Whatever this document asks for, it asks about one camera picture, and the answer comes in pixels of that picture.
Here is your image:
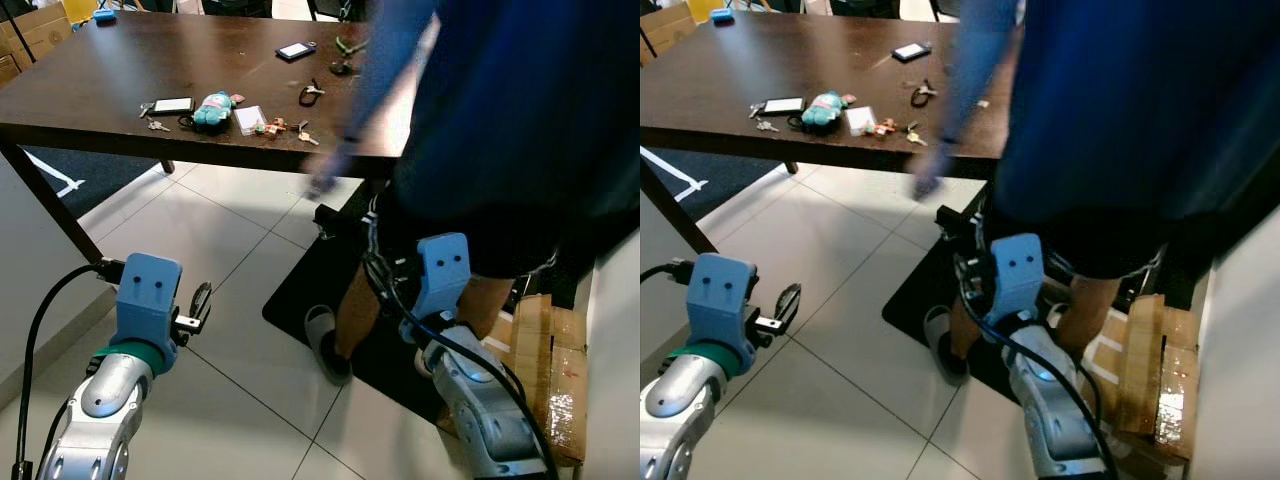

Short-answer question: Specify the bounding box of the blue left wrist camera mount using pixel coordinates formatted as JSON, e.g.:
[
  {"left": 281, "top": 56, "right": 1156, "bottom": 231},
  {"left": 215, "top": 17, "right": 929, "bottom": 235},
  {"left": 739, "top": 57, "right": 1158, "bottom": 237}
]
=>
[
  {"left": 112, "top": 253, "right": 183, "bottom": 349},
  {"left": 688, "top": 253, "right": 758, "bottom": 349}
]

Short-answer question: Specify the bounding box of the person in dark shorts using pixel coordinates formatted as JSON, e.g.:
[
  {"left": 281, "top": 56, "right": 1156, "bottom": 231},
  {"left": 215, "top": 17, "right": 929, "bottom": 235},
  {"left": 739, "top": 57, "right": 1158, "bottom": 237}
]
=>
[
  {"left": 912, "top": 0, "right": 1280, "bottom": 386},
  {"left": 305, "top": 0, "right": 641, "bottom": 386}
]

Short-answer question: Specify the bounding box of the teal plush keychain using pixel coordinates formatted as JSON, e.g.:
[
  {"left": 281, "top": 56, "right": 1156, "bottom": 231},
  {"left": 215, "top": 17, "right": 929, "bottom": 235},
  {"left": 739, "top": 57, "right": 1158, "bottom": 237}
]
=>
[
  {"left": 790, "top": 90, "right": 856, "bottom": 132},
  {"left": 180, "top": 90, "right": 244, "bottom": 131}
]

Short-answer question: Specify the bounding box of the black floor mat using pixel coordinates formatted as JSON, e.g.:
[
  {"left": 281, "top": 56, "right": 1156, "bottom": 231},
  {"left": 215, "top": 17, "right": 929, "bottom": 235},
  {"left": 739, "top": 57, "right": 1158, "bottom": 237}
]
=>
[
  {"left": 882, "top": 205, "right": 1101, "bottom": 401},
  {"left": 262, "top": 205, "right": 521, "bottom": 426}
]

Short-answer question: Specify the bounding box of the black framed white key tag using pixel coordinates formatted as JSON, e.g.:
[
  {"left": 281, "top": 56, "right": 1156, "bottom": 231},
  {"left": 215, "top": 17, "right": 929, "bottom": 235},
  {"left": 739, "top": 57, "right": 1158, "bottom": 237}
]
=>
[
  {"left": 748, "top": 96, "right": 806, "bottom": 119},
  {"left": 140, "top": 96, "right": 196, "bottom": 119}
]

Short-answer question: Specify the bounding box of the taped cardboard box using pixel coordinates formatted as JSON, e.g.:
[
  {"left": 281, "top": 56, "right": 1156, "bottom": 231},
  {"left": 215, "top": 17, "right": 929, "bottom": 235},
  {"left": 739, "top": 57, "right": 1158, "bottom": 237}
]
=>
[
  {"left": 1085, "top": 293, "right": 1201, "bottom": 466},
  {"left": 490, "top": 293, "right": 591, "bottom": 469}
]

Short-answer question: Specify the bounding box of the large brown cardboard box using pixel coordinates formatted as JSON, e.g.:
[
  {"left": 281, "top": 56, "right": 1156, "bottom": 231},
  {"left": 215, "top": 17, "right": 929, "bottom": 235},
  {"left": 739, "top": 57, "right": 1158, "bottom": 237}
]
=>
[
  {"left": 0, "top": 3, "right": 74, "bottom": 86},
  {"left": 640, "top": 3, "right": 698, "bottom": 59}
]

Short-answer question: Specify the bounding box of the dark mat with white tape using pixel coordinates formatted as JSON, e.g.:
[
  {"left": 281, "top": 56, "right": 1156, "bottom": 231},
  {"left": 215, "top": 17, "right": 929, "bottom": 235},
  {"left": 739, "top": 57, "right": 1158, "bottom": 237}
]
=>
[
  {"left": 640, "top": 148, "right": 791, "bottom": 206},
  {"left": 20, "top": 148, "right": 166, "bottom": 219}
]

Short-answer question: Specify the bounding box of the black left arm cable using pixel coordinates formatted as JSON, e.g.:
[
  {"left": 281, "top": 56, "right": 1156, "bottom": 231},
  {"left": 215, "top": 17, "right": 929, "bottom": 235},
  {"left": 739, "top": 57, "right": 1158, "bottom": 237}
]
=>
[
  {"left": 10, "top": 258, "right": 126, "bottom": 480},
  {"left": 640, "top": 258, "right": 701, "bottom": 288}
]

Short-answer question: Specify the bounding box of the orange keychain with keys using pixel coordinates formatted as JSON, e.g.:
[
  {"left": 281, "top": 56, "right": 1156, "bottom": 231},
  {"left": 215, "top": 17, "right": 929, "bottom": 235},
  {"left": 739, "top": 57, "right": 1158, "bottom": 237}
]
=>
[
  {"left": 868, "top": 118, "right": 929, "bottom": 147},
  {"left": 254, "top": 118, "right": 321, "bottom": 147}
]

